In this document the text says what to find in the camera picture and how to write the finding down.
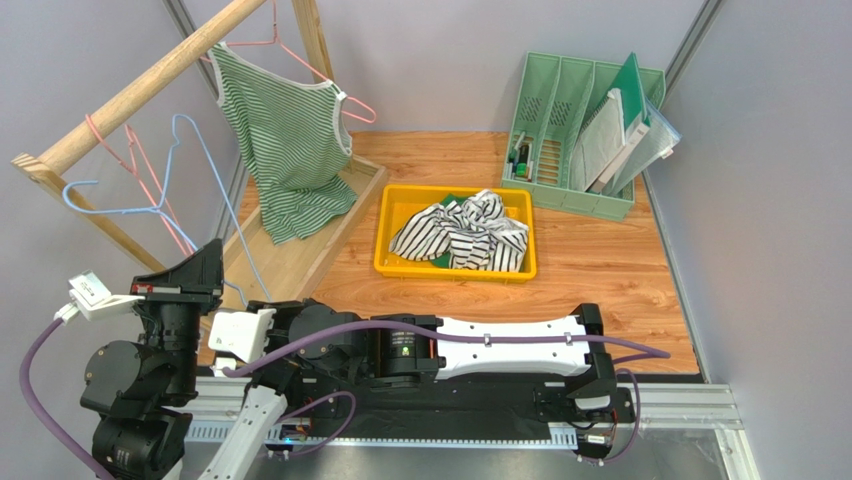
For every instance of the wooden clothes rack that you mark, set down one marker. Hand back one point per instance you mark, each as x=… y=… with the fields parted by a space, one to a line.
x=296 y=268

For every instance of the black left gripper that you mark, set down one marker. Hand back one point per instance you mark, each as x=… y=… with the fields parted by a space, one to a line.
x=197 y=279

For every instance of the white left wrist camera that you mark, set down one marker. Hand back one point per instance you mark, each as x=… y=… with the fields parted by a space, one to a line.
x=91 y=298

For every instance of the black white striped tank top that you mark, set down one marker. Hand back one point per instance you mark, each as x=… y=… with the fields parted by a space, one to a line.
x=502 y=240

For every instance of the blue wire hanger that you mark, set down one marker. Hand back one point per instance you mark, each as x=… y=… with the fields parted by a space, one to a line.
x=198 y=193

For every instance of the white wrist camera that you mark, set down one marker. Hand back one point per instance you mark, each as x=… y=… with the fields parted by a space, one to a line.
x=242 y=334
x=91 y=298

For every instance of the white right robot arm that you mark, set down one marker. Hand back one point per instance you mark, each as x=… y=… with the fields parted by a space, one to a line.
x=402 y=352

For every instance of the white mesh document pouch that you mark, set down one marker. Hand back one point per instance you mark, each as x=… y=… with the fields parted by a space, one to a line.
x=598 y=143

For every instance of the green cover book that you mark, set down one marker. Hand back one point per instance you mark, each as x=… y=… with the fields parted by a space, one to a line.
x=636 y=116

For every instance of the green plastic file organizer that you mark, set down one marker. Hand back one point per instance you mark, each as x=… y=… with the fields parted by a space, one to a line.
x=556 y=94

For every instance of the clear mesh zip pouch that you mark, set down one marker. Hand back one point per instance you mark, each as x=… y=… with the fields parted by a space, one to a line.
x=658 y=143

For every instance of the pink wire hanger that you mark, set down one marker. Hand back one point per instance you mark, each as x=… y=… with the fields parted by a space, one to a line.
x=137 y=151
x=270 y=52

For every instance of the white pen in organizer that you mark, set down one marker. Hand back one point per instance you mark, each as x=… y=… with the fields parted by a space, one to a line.
x=514 y=152

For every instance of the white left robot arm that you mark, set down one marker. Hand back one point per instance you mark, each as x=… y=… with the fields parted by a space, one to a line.
x=140 y=388

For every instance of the yellow plastic tray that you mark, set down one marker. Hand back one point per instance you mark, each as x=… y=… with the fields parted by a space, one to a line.
x=399 y=204

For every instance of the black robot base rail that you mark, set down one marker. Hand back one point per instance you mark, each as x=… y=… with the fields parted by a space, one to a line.
x=474 y=408

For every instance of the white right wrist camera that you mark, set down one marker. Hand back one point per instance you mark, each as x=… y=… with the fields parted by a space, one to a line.
x=242 y=334

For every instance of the green white striped tank top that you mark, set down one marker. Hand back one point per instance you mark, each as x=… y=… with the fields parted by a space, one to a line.
x=293 y=142

